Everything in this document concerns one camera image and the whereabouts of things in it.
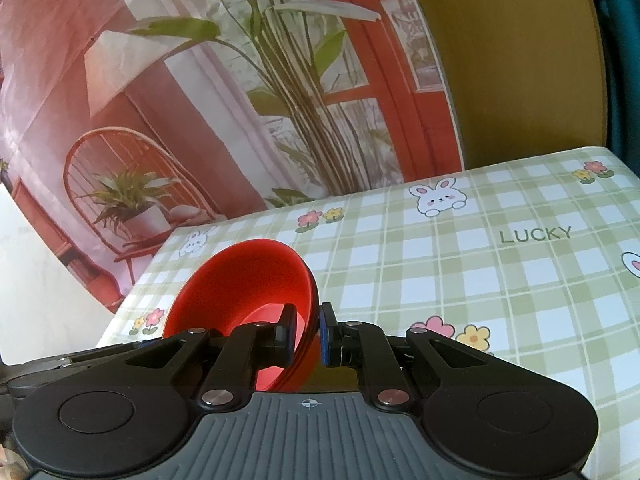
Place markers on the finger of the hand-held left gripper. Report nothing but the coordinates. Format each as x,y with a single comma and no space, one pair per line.
110,355

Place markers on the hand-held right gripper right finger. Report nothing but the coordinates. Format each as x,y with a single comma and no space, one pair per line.
325,337

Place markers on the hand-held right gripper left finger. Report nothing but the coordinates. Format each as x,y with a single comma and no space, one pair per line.
286,340

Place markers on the red plastic bowl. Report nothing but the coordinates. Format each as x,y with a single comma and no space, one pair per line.
306,366
240,285

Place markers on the checked bunny tablecloth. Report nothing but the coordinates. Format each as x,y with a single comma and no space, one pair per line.
450,270

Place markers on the printed backdrop cloth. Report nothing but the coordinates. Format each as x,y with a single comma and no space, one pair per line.
200,85

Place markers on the brown cardboard board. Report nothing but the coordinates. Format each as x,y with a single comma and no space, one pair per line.
515,60

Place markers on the teal curtain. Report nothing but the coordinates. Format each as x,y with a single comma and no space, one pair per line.
622,35

